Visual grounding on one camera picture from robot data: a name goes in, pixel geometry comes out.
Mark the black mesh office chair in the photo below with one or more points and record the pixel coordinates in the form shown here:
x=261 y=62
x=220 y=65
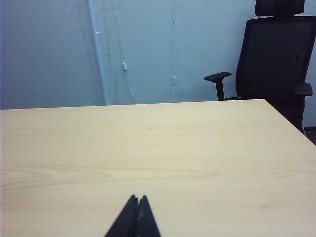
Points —
x=271 y=49

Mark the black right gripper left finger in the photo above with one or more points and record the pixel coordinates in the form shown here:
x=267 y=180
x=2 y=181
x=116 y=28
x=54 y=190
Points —
x=126 y=219

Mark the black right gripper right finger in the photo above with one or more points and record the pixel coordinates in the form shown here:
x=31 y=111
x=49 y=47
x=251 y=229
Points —
x=146 y=219

